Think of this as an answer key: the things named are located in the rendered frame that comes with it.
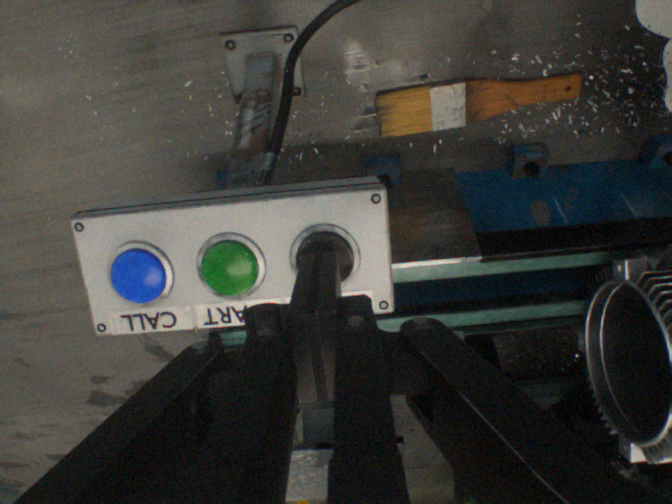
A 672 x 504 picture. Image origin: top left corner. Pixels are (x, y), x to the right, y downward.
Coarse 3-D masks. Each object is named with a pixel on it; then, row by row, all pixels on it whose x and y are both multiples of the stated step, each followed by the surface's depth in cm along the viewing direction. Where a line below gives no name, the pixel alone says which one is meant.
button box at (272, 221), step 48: (240, 192) 29; (288, 192) 27; (336, 192) 26; (384, 192) 26; (96, 240) 27; (144, 240) 27; (192, 240) 27; (240, 240) 26; (288, 240) 27; (384, 240) 27; (96, 288) 27; (192, 288) 27; (288, 288) 27; (384, 288) 27
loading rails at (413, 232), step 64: (448, 192) 53; (512, 192) 54; (576, 192) 53; (640, 192) 52; (448, 256) 47; (512, 256) 48; (576, 256) 50; (384, 320) 57; (448, 320) 57; (512, 320) 58; (576, 320) 58
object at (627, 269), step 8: (616, 264) 47; (624, 264) 45; (632, 264) 45; (640, 264) 45; (616, 272) 47; (624, 272) 46; (632, 272) 45; (640, 272) 45; (624, 280) 46; (584, 336) 55; (584, 344) 55; (584, 352) 55; (624, 440) 47; (624, 448) 48; (632, 448) 46; (624, 456) 47; (632, 456) 46; (640, 456) 46
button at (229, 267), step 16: (224, 240) 26; (208, 256) 26; (224, 256) 26; (240, 256) 26; (208, 272) 26; (224, 272) 26; (240, 272) 26; (256, 272) 26; (224, 288) 26; (240, 288) 26
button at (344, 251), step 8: (320, 232) 26; (328, 232) 26; (304, 240) 26; (312, 240) 26; (320, 240) 26; (328, 240) 26; (336, 240) 26; (344, 240) 26; (304, 248) 26; (312, 248) 26; (320, 248) 26; (328, 248) 26; (336, 248) 26; (344, 248) 26; (296, 256) 26; (344, 256) 26; (352, 256) 26; (296, 264) 26; (344, 264) 26; (352, 264) 26; (344, 272) 26; (344, 280) 27
